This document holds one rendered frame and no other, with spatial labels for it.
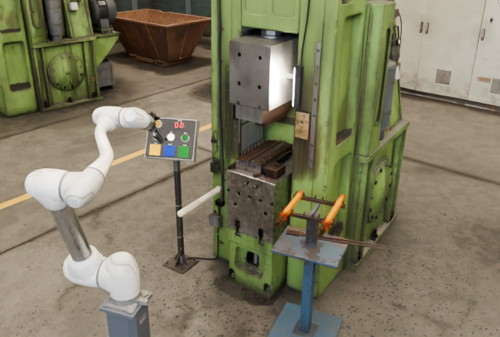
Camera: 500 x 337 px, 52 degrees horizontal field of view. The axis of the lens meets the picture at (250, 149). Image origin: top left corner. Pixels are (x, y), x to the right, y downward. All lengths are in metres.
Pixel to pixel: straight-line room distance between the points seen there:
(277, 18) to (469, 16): 5.26
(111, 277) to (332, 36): 1.75
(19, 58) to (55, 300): 4.39
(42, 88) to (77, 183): 5.48
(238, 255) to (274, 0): 1.78
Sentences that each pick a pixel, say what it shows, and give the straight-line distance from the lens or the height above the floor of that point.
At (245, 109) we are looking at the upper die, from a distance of 3.22.
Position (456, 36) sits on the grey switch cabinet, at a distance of 8.17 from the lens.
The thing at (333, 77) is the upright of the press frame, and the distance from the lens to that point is 3.03.
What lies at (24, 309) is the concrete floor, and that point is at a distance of 3.92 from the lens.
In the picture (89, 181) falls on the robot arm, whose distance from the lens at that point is 2.27.
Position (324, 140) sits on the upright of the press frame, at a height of 1.20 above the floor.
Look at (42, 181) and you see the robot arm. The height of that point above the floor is 1.38.
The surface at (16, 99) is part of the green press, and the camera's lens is 7.65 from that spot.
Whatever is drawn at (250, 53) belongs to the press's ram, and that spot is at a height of 1.70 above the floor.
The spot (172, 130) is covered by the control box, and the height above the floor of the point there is 1.13.
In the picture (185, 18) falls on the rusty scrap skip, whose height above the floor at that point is 0.78.
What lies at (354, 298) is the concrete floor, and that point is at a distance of 3.81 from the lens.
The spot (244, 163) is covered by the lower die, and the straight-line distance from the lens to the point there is 3.36.
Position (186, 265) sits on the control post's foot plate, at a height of 0.01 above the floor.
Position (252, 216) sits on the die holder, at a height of 0.62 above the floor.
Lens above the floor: 2.37
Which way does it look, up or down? 23 degrees down
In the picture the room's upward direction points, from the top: 1 degrees clockwise
